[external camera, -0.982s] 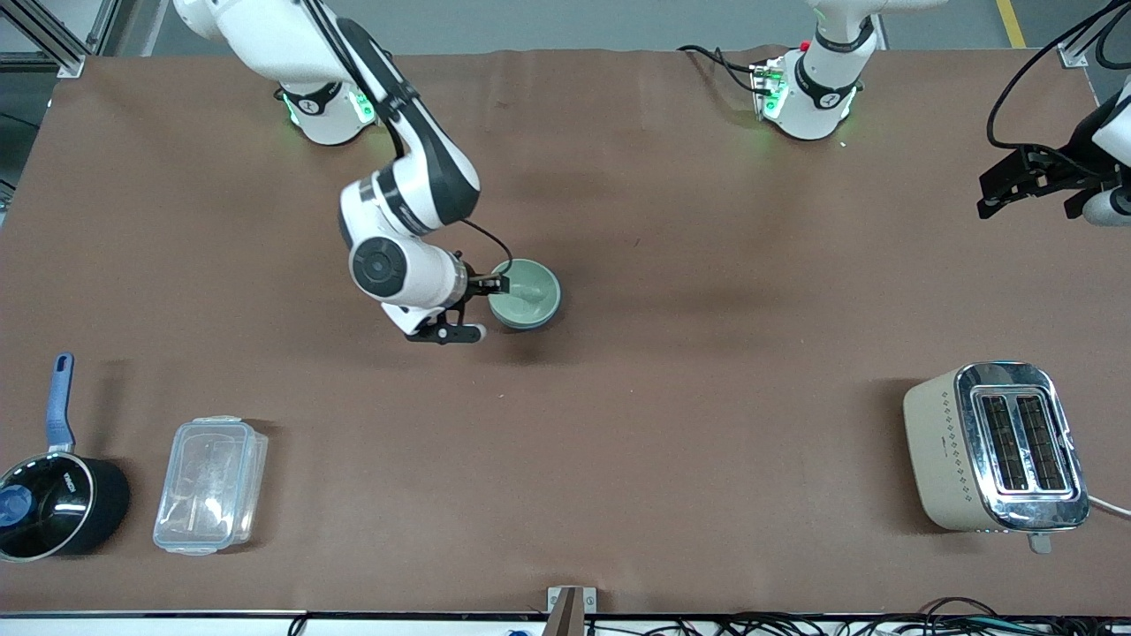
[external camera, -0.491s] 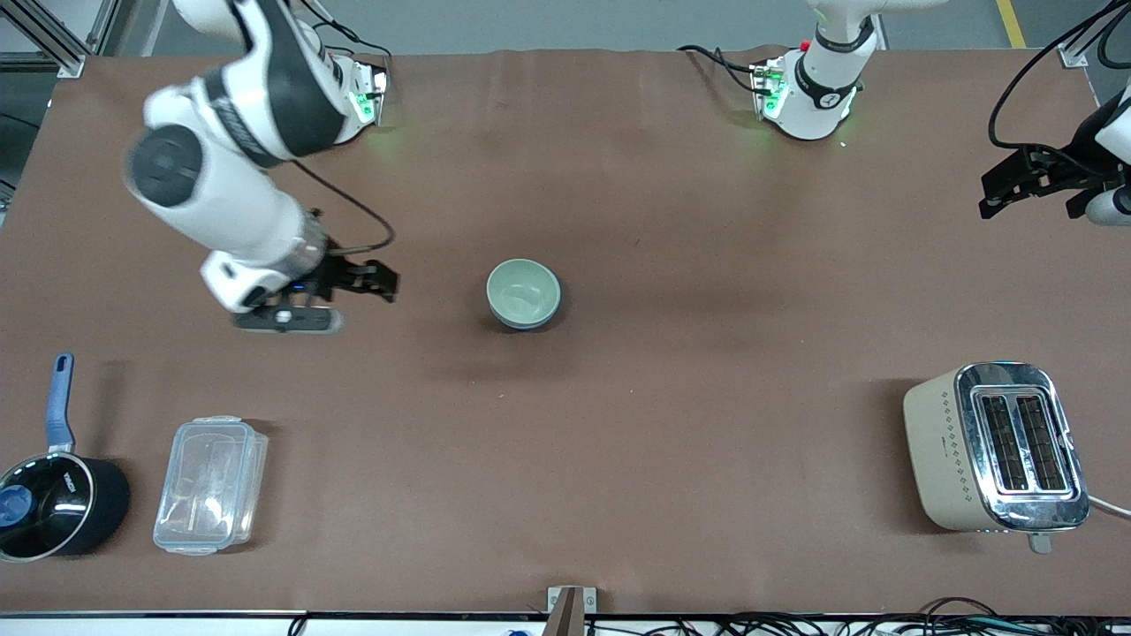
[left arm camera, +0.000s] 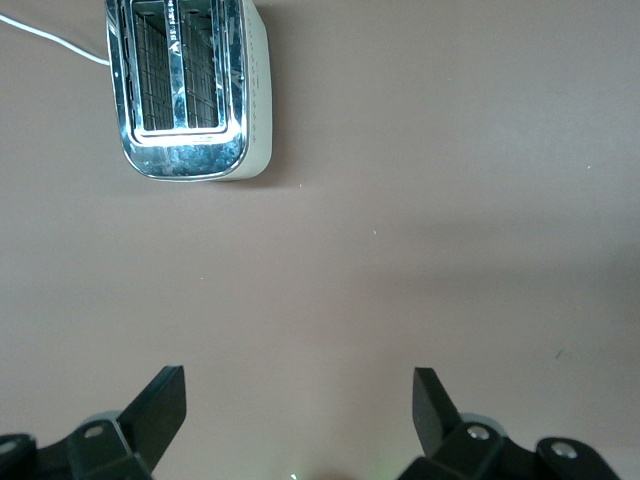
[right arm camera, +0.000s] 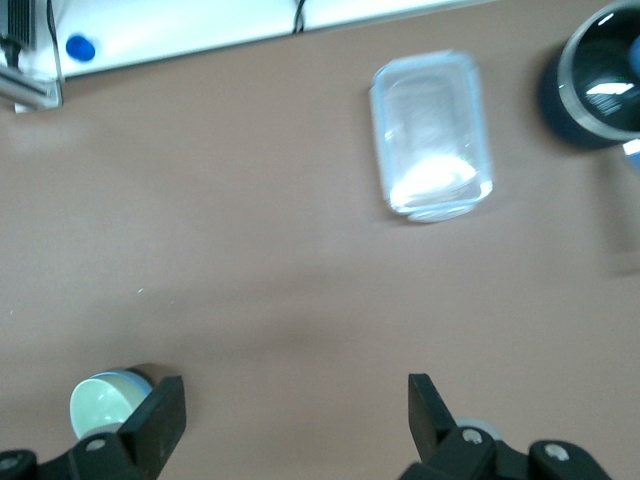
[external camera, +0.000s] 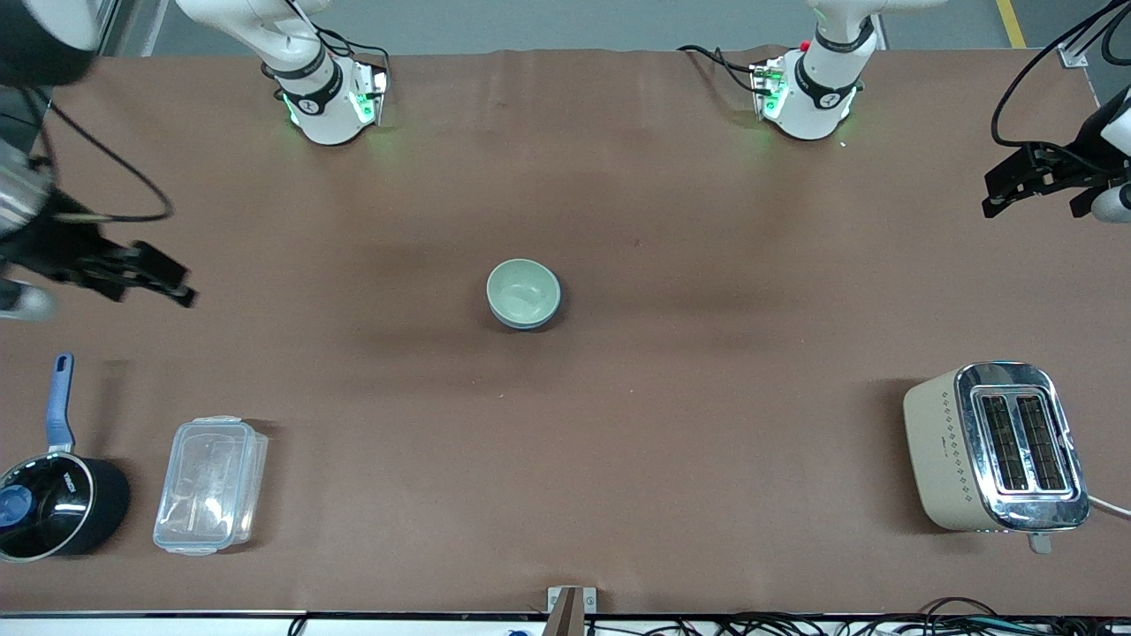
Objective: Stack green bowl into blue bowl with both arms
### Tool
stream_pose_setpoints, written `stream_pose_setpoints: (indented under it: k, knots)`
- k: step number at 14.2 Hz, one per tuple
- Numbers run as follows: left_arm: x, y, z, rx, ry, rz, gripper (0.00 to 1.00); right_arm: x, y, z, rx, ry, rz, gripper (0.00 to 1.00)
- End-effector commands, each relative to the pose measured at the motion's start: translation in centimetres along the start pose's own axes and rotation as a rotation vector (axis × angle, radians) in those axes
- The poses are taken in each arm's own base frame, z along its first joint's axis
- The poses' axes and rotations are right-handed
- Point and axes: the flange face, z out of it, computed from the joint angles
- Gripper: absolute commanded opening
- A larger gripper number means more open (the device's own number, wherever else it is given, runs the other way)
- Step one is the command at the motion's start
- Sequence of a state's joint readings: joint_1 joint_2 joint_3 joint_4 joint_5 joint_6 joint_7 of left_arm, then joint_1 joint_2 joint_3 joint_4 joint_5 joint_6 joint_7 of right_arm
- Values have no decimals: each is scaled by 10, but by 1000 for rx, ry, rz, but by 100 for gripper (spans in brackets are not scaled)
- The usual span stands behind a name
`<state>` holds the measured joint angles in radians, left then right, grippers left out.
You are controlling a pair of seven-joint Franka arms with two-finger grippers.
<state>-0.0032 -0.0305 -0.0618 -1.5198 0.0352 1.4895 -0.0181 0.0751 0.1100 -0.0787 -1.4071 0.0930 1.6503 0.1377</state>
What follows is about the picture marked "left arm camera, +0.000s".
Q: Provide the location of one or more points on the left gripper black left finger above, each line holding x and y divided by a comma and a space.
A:
155, 415

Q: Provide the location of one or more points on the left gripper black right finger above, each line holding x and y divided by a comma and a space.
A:
440, 425

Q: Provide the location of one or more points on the cream and chrome toaster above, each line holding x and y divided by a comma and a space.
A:
190, 150

